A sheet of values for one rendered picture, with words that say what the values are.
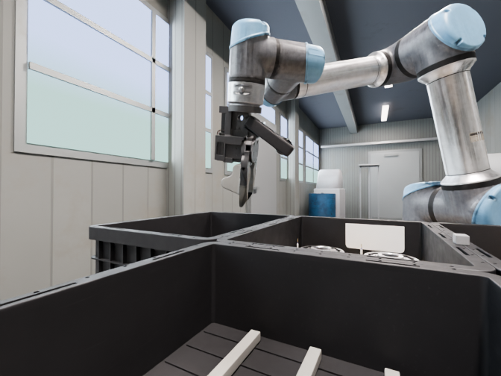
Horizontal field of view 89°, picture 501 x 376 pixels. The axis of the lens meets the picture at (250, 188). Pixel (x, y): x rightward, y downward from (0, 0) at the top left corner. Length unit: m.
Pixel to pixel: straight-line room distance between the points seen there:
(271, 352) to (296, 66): 0.48
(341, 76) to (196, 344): 0.67
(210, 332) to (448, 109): 0.70
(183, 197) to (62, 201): 0.83
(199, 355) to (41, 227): 1.53
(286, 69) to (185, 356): 0.50
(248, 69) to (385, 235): 0.47
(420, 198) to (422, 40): 0.41
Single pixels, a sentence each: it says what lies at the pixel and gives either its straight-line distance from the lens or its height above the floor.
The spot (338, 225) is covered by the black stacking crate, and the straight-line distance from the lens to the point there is 0.68.
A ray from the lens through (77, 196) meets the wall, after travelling 1.85.
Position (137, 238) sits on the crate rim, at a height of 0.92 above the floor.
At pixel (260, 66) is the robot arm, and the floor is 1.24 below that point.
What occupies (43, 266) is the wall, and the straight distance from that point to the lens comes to 1.81.
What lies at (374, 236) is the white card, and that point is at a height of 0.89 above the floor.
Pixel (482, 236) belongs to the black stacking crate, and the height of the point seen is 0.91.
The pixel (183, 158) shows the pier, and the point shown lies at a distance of 2.18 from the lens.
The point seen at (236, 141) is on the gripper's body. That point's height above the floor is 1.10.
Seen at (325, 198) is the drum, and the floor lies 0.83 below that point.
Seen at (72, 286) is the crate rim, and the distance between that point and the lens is 0.23.
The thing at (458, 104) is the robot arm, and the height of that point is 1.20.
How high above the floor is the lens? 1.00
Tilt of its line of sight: 1 degrees up
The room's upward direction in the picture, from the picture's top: straight up
